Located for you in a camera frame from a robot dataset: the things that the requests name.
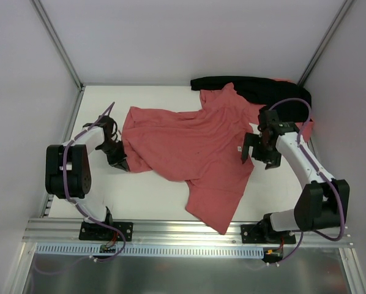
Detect pink t-shirt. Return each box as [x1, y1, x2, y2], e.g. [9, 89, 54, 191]
[247, 78, 315, 145]
[122, 84, 254, 235]

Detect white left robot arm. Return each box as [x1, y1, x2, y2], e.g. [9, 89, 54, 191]
[45, 115, 130, 239]

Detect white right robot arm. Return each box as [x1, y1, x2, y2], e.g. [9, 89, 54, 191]
[241, 110, 350, 244]

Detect black t-shirt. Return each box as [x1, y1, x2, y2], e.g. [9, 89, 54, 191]
[190, 76, 312, 123]

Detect right side aluminium rail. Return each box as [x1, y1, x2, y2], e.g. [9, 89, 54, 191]
[307, 139, 337, 223]

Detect aluminium rail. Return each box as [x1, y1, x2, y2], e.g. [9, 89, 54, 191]
[38, 86, 86, 218]
[307, 139, 337, 223]
[22, 217, 354, 246]

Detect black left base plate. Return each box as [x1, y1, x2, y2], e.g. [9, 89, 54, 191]
[78, 221, 133, 242]

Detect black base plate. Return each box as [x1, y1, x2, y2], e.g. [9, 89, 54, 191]
[78, 221, 133, 242]
[240, 224, 296, 244]

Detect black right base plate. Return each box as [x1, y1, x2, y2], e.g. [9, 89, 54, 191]
[240, 224, 296, 244]

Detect left side aluminium rail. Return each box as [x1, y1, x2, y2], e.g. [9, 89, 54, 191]
[38, 86, 86, 218]

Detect white slotted cable duct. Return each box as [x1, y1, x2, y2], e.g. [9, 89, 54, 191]
[35, 243, 264, 259]

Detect aluminium front rail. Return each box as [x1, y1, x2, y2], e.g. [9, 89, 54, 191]
[22, 217, 354, 246]

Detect right aluminium frame post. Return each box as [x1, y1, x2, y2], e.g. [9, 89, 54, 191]
[297, 0, 356, 86]

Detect aluminium frame post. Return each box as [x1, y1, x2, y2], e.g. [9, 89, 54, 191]
[30, 0, 83, 90]
[297, 0, 356, 86]

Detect left aluminium frame post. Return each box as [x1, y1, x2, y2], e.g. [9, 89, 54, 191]
[30, 0, 83, 90]

